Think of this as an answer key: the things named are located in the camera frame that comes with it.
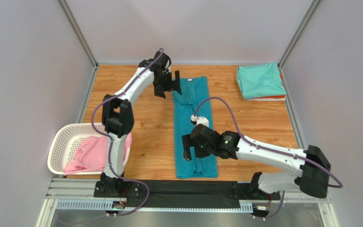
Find folded orange t shirt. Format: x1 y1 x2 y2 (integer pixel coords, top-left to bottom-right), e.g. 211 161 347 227
247 72 287 102

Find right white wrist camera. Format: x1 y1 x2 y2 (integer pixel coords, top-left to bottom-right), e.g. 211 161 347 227
190 115 209 127

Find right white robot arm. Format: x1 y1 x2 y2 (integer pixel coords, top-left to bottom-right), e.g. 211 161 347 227
181 124 331 199

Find pink t shirt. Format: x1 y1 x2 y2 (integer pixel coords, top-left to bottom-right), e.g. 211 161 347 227
63 132 133 175

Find folded mint green t shirt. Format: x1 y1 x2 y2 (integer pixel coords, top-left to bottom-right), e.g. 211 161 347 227
236 62 285 101

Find black cloth strip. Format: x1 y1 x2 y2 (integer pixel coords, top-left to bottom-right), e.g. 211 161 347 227
123 179 258 209

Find left aluminium corner post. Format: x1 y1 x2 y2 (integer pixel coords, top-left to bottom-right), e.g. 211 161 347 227
57 0 98 69

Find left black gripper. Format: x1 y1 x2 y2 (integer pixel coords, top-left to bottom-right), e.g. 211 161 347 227
155 70 183 99

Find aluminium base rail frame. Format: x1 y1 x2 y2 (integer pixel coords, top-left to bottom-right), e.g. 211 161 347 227
46 178 338 227

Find white plastic laundry basket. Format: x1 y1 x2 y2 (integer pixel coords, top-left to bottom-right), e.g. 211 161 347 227
47 123 132 175

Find aluminium corner post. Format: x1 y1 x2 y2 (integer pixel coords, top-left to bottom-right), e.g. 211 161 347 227
57 0 98 69
278 0 322 68

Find teal t shirt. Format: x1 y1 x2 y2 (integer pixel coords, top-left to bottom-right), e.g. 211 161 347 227
172 76 218 179

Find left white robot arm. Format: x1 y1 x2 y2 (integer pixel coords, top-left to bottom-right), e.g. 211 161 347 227
93 48 182 198

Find right aluminium corner post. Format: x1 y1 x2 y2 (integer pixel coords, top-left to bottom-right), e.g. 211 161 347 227
278 0 322 68

